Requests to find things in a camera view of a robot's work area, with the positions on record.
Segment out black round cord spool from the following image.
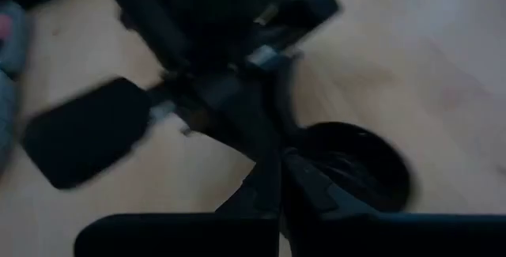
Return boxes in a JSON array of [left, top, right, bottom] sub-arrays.
[[282, 121, 413, 214]]

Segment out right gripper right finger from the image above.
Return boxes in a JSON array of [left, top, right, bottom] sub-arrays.
[[281, 148, 380, 215]]

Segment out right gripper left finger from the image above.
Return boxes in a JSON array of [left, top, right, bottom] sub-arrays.
[[215, 157, 282, 215]]

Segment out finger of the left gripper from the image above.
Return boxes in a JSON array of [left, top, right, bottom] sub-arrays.
[[173, 70, 285, 163], [272, 51, 305, 139]]

